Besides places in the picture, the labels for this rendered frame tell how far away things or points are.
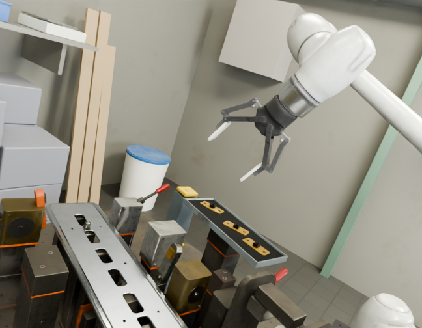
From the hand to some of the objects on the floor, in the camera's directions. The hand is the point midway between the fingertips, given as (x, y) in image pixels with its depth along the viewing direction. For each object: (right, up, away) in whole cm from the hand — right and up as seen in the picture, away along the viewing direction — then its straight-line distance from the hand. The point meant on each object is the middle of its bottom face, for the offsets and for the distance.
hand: (228, 156), depth 89 cm
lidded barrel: (-86, -44, +279) cm, 296 cm away
